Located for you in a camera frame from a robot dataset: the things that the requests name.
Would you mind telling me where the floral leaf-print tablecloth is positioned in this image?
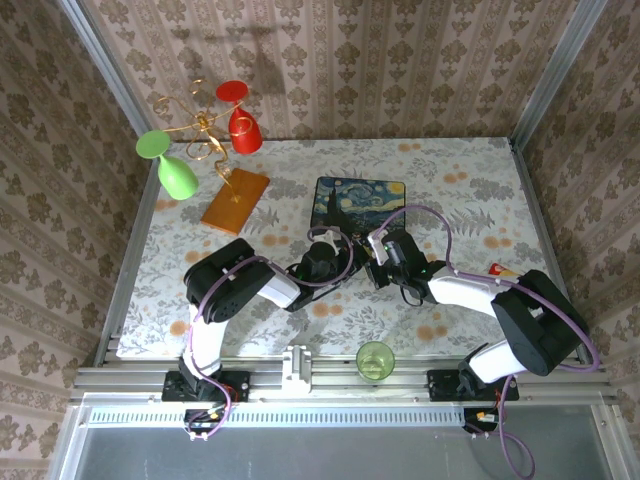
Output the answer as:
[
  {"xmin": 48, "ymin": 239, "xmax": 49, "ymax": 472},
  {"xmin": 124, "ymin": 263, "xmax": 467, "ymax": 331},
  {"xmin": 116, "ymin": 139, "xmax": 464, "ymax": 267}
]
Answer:
[{"xmin": 115, "ymin": 137, "xmax": 584, "ymax": 359}]

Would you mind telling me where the starry night mouse pad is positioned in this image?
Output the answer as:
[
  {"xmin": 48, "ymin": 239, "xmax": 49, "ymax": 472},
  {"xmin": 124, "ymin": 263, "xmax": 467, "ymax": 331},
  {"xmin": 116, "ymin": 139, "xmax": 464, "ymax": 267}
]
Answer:
[{"xmin": 310, "ymin": 175, "xmax": 408, "ymax": 240}]

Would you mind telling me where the green transparent tumbler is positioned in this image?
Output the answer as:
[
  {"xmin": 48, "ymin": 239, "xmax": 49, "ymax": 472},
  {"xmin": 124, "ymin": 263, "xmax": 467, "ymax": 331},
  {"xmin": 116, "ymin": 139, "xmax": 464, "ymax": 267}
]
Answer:
[{"xmin": 354, "ymin": 341, "xmax": 397, "ymax": 386}]

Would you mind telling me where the red plastic wine glass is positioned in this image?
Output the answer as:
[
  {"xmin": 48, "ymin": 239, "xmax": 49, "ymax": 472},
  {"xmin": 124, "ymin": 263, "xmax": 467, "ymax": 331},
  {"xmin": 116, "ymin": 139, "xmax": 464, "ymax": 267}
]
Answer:
[{"xmin": 214, "ymin": 79, "xmax": 265, "ymax": 156}]

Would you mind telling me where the green plastic wine glass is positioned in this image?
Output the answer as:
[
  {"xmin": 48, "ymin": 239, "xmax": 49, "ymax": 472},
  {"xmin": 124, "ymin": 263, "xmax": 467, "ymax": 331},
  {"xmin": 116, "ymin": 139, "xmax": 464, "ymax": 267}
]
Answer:
[{"xmin": 135, "ymin": 129, "xmax": 200, "ymax": 202}]

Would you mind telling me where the grey metal panel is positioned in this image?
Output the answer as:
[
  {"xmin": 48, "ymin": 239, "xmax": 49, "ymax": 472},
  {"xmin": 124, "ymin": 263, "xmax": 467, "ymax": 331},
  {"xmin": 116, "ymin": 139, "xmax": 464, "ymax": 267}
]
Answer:
[{"xmin": 62, "ymin": 424, "xmax": 614, "ymax": 480}]

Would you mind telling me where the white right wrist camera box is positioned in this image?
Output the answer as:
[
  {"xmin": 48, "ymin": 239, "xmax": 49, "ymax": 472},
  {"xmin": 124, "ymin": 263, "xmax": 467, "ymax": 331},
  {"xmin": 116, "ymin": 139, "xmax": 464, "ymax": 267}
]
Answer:
[{"xmin": 366, "ymin": 230, "xmax": 406, "ymax": 267}]

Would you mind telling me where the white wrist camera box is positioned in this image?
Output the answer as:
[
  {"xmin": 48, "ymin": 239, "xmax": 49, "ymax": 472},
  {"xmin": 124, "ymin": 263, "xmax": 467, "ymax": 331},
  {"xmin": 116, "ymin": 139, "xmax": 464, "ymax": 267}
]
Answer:
[
  {"xmin": 311, "ymin": 225, "xmax": 347, "ymax": 252},
  {"xmin": 366, "ymin": 230, "xmax": 406, "ymax": 267}
]

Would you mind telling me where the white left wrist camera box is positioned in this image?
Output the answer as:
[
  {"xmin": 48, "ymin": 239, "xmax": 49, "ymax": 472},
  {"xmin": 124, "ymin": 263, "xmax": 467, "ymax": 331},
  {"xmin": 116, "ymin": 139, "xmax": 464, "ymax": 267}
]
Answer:
[{"xmin": 311, "ymin": 225, "xmax": 347, "ymax": 252}]

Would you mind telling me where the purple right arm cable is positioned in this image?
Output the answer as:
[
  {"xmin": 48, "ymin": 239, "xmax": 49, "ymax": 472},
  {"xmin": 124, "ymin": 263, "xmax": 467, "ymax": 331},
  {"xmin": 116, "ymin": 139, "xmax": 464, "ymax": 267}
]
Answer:
[{"xmin": 372, "ymin": 204, "xmax": 602, "ymax": 479}]

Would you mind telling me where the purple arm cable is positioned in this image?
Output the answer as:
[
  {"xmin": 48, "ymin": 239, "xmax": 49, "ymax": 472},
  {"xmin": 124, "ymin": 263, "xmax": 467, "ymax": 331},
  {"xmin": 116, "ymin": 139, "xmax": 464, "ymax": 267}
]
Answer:
[
  {"xmin": 181, "ymin": 225, "xmax": 356, "ymax": 442},
  {"xmin": 372, "ymin": 204, "xmax": 602, "ymax": 479}
]

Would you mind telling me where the white plastic bracket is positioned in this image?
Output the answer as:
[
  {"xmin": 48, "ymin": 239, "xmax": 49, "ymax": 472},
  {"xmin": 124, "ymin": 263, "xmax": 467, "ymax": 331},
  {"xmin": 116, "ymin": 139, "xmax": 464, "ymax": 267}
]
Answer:
[{"xmin": 281, "ymin": 344, "xmax": 314, "ymax": 397}]

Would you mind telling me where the gold wire stand wooden base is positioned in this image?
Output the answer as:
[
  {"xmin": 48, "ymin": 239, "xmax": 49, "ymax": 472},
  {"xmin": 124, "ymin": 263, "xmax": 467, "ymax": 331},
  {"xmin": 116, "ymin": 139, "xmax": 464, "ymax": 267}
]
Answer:
[{"xmin": 152, "ymin": 77, "xmax": 272, "ymax": 237}]

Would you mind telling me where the aluminium frame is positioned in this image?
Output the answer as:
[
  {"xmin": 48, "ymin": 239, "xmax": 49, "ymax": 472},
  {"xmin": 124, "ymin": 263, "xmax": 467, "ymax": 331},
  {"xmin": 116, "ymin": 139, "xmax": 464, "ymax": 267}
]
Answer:
[{"xmin": 47, "ymin": 0, "xmax": 640, "ymax": 480}]

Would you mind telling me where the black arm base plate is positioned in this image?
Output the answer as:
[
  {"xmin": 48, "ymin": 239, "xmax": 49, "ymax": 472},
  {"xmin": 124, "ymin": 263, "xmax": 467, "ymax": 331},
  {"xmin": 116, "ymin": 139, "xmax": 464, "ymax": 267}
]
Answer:
[
  {"xmin": 427, "ymin": 367, "xmax": 520, "ymax": 404},
  {"xmin": 161, "ymin": 369, "xmax": 251, "ymax": 404}
]

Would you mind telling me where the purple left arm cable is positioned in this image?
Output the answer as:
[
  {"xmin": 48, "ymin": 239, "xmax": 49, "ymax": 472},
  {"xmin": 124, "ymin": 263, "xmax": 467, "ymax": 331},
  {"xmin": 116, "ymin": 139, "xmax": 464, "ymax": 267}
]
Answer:
[{"xmin": 181, "ymin": 225, "xmax": 356, "ymax": 442}]

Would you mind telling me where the slotted grey cable duct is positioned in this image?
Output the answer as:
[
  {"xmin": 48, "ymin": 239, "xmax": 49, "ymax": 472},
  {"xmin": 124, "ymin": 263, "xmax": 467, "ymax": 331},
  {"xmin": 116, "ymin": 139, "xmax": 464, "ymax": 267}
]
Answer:
[{"xmin": 83, "ymin": 406, "xmax": 472, "ymax": 427}]

